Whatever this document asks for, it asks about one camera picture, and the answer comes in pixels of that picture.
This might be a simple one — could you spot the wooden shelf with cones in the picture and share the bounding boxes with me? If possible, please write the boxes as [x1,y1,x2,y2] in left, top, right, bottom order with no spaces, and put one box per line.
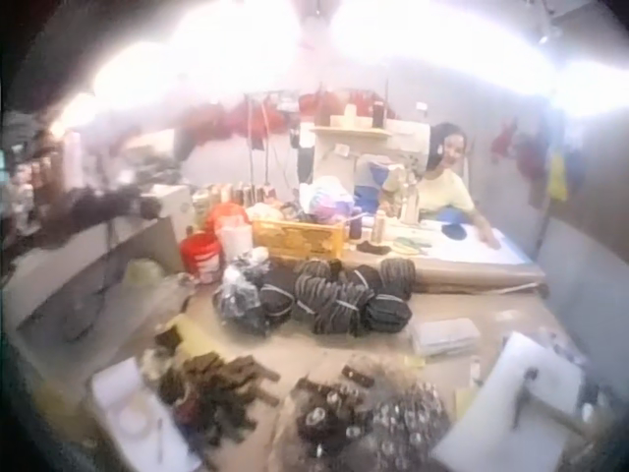
[309,103,395,139]

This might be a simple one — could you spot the yellow plastic crate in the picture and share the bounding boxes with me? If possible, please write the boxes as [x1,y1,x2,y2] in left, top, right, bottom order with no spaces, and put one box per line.
[251,217,347,261]

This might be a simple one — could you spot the yellow paper sheet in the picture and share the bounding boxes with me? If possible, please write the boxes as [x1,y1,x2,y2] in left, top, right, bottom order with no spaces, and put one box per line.
[168,314,220,353]

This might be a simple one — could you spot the red hanging garments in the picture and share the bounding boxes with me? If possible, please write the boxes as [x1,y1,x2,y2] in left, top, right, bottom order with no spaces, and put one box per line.
[177,88,394,148]

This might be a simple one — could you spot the brown paper roll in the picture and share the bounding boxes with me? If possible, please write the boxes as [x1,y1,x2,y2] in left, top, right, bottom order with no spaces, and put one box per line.
[343,249,547,296]

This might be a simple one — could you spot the dark cloth piece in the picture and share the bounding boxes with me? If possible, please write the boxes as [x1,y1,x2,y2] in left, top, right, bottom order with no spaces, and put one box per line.
[440,223,470,244]

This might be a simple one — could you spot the cream box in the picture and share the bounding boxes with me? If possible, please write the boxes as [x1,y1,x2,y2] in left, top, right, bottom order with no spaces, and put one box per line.
[142,184,196,232]

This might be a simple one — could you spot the white board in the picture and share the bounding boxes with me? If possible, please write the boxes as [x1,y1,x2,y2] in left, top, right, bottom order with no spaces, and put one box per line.
[430,330,586,472]

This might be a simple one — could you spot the red orange plastic bag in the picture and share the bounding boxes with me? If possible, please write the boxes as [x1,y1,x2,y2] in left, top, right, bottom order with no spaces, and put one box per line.
[204,202,249,235]

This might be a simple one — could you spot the cluttered side shelf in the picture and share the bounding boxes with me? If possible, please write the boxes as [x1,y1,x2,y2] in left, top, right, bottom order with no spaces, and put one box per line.
[0,111,163,276]

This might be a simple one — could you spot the yellow hanging cloth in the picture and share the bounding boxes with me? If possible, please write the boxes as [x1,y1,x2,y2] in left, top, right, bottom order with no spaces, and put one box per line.
[545,149,570,202]

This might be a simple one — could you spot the white plastic bucket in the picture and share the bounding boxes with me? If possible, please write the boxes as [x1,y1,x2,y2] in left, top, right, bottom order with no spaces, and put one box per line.
[218,225,255,263]

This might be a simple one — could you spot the row of thread spools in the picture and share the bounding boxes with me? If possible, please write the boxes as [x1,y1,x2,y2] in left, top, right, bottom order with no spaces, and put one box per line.
[194,180,279,209]

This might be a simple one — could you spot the clear bag of dark straps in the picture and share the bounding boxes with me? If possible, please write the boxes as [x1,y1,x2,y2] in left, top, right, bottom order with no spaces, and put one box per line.
[212,247,274,337]

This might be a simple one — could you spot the colourful plastic bag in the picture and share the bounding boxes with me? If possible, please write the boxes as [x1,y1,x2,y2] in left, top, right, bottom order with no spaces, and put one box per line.
[299,175,357,223]

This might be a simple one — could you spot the red hanging clothes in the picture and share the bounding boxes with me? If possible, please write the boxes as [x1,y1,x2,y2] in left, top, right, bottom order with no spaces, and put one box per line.
[489,117,550,207]

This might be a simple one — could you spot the pile of brown leather strips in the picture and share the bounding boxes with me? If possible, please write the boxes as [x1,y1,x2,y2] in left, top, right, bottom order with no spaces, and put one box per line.
[153,327,281,447]

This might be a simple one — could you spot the pale green bowl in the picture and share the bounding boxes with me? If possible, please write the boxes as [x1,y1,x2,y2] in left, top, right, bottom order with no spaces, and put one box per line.
[122,259,159,287]

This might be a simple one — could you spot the white sewing machine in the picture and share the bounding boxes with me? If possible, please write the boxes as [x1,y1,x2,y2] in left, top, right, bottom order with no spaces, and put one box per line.
[314,119,433,223]

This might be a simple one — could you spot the heap of dark strap bundles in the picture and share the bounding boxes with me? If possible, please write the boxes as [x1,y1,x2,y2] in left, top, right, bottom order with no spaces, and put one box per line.
[258,257,418,338]

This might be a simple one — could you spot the red plastic bucket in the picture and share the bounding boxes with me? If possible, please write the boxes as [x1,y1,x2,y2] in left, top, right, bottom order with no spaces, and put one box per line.
[179,232,222,286]

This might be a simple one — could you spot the white paper sheet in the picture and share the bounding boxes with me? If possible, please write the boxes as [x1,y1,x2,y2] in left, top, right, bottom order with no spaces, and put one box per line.
[89,356,202,472]

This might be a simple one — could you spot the pile of metal buckles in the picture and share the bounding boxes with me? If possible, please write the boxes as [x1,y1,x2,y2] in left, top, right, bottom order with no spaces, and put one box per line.
[287,363,453,472]

